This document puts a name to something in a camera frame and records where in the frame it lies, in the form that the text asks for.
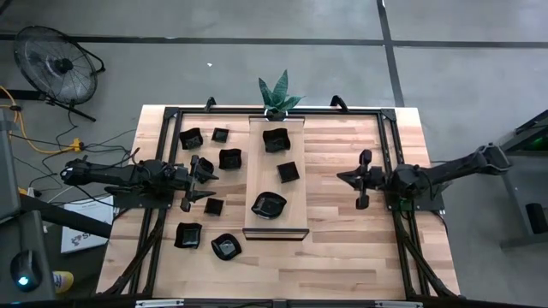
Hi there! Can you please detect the black wavy square bowl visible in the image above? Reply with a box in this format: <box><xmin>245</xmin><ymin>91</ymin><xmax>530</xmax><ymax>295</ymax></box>
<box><xmin>261</xmin><ymin>127</ymin><xmax>292</xmax><ymax>154</ymax></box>
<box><xmin>218</xmin><ymin>147</ymin><xmax>243</xmax><ymax>171</ymax></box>
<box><xmin>178</xmin><ymin>127</ymin><xmax>205</xmax><ymax>151</ymax></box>
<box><xmin>173</xmin><ymin>222</ymin><xmax>204</xmax><ymax>250</ymax></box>

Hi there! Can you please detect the white printed box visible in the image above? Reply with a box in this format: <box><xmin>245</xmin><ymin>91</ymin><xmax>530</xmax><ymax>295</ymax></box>
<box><xmin>59</xmin><ymin>194</ymin><xmax>115</xmax><ymax>255</ymax></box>

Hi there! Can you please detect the green plant in white pot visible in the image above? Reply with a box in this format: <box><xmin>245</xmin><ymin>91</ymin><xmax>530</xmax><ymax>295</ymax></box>
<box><xmin>258</xmin><ymin>68</ymin><xmax>306</xmax><ymax>122</ymax></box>

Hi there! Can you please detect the yellow extension cord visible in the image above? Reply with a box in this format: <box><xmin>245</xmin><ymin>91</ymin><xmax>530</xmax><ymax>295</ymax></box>
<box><xmin>0</xmin><ymin>84</ymin><xmax>85</xmax><ymax>155</ymax></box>

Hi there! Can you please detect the silver edge bracket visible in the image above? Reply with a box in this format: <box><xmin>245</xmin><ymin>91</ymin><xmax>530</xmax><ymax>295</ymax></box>
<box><xmin>135</xmin><ymin>299</ymin><xmax>185</xmax><ymax>308</ymax></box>
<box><xmin>375</xmin><ymin>300</ymin><xmax>423</xmax><ymax>308</ymax></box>

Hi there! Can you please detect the black diagonal bar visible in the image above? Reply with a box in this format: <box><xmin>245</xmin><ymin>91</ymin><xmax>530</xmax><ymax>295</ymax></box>
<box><xmin>19</xmin><ymin>194</ymin><xmax>113</xmax><ymax>240</ymax></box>

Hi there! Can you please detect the black round device with light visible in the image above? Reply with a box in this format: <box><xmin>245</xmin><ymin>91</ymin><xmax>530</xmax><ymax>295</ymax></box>
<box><xmin>9</xmin><ymin>250</ymin><xmax>44</xmax><ymax>294</ymax></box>

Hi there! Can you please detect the yellow and white cup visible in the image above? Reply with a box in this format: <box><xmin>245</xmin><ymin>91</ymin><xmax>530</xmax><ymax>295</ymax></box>
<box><xmin>51</xmin><ymin>269</ymin><xmax>74</xmax><ymax>294</ymax></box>

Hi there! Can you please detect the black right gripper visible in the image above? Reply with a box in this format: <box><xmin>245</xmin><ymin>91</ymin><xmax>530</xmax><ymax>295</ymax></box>
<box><xmin>337</xmin><ymin>148</ymin><xmax>390</xmax><ymax>211</ymax></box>

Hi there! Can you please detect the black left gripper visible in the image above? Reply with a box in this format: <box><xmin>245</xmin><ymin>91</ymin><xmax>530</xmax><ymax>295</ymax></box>
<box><xmin>170</xmin><ymin>154</ymin><xmax>220</xmax><ymax>214</ymax></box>

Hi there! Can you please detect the wooden shelf with black legs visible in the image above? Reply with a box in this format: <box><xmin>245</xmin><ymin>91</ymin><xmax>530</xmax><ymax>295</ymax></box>
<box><xmin>241</xmin><ymin>114</ymin><xmax>311</xmax><ymax>242</ymax></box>

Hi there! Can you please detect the black leaf-shaped bowl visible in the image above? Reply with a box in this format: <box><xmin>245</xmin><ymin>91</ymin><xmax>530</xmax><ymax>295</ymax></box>
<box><xmin>210</xmin><ymin>232</ymin><xmax>243</xmax><ymax>262</ymax></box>
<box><xmin>250</xmin><ymin>191</ymin><xmax>289</xmax><ymax>221</ymax></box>
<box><xmin>197</xmin><ymin>156</ymin><xmax>216</xmax><ymax>175</ymax></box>

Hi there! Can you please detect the black box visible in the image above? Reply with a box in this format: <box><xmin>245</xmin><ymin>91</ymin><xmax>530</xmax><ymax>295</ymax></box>
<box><xmin>525</xmin><ymin>203</ymin><xmax>548</xmax><ymax>235</ymax></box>

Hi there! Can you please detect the black floor fan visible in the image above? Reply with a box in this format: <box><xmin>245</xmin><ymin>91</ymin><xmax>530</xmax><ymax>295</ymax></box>
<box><xmin>12</xmin><ymin>24</ymin><xmax>106</xmax><ymax>123</ymax></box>

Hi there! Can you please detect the black metal rig frame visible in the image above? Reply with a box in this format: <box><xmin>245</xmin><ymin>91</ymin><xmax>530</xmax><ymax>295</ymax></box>
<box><xmin>98</xmin><ymin>104</ymin><xmax>459</xmax><ymax>300</ymax></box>

